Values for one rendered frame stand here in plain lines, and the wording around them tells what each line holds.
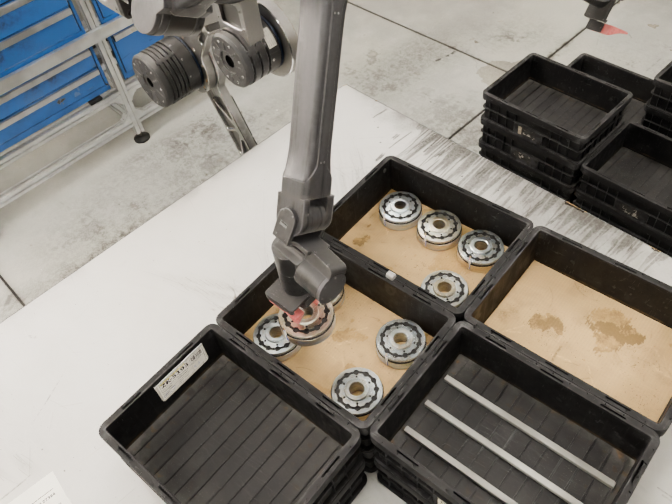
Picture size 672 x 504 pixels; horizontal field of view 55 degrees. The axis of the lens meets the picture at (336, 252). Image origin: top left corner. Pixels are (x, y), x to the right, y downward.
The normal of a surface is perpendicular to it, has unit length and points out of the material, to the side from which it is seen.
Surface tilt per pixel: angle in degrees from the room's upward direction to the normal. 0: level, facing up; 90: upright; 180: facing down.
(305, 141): 59
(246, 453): 0
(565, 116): 0
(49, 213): 0
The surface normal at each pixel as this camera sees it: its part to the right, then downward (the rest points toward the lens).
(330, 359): -0.11, -0.63
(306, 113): -0.62, 0.20
